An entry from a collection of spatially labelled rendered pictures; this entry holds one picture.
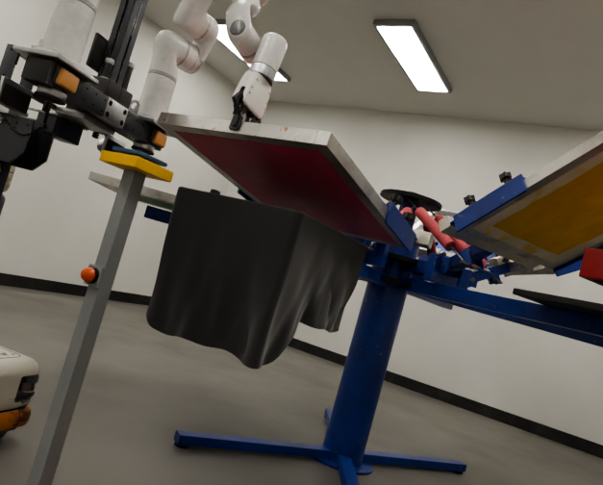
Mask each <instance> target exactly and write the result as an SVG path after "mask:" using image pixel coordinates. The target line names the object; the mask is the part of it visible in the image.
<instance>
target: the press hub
mask: <svg viewBox="0 0 603 485"><path fill-rule="evenodd" d="M392 193H393V194H395V193H397V194H399V195H402V197H403V198H404V199H403V202H402V204H398V205H400V207H399V212H401V211H402V210H403V209H404V208H405V207H410V208H412V207H413V205H412V203H411V202H410V201H409V200H408V198H409V199H410V200H411V201H412V202H413V203H414V204H416V203H417V202H418V201H419V203H418V204H417V205H416V207H417V208H418V207H423V208H424V207H425V206H424V205H423V204H425V205H426V206H427V207H428V208H429V209H430V210H431V211H432V212H438V211H440V210H441V208H442V205H441V204H440V203H439V202H438V201H437V200H435V199H432V198H430V197H427V196H424V195H421V194H418V193H416V192H413V191H401V190H394V189H385V190H381V192H380V195H381V196H382V197H383V198H385V199H386V200H387V201H389V197H390V195H391V194H392ZM425 208H426V207H425ZM426 211H428V212H430V211H429V210H428V209H427V208H426ZM418 250H419V247H418V246H413V249H412V252H409V251H408V250H407V249H406V248H402V247H398V246H393V245H391V246H390V248H389V254H388V257H389V258H391V259H392V260H393V263H392V266H391V267H390V266H386V265H385V267H384V268H380V267H376V266H372V268H376V269H378V270H380V271H382V272H384V273H386V274H388V275H389V276H386V275H381V280H384V281H386V282H388V284H387V286H386V287H383V286H380V285H376V284H373V283H370V282H367V284H366V288H365V292H364V298H363V302H362V305H361V309H360V313H359V315H358V319H357V322H356V326H355V330H354V333H353V337H352V341H351V344H350V347H349V351H348V354H347V358H346V362H345V365H344V369H343V373H342V376H341V380H340V383H339V389H338V392H337V396H336V400H335V403H334V407H333V411H332V414H331V418H330V421H329V424H328V428H327V432H326V435H325V439H324V443H323V445H324V446H325V447H326V448H328V449H329V450H331V452H330V456H329V459H323V458H315V460H316V461H318V462H320V463H321V464H323V465H325V466H328V467H330V468H332V469H335V470H339V468H338V464H337V461H338V457H339V455H342V456H345V457H349V458H351V460H352V463H353V466H354V469H355V472H356V474H357V475H368V474H371V473H372V472H373V468H372V466H371V465H370V464H369V463H365V462H362V461H363V458H364V451H365V447H366V444H367V440H368V436H369V432H370V429H371V425H372V422H373V419H374V415H375V411H376V407H377V404H378V400H379V396H380V393H381V390H382V386H383V382H384V379H385V375H386V371H387V367H388V364H389V358H390V355H391V351H392V347H393V343H394V340H395V336H396V332H397V329H398V325H399V321H400V318H401V315H402V311H403V307H404V303H405V300H406V296H407V291H403V290H400V289H396V288H395V287H396V285H399V286H404V287H408V288H410V287H411V285H412V283H410V282H406V281H403V280H399V279H398V276H403V277H408V278H412V275H413V273H412V272H408V271H406V270H403V269H401V266H402V263H408V264H414V265H416V264H417V260H416V257H417V253H418Z"/></svg>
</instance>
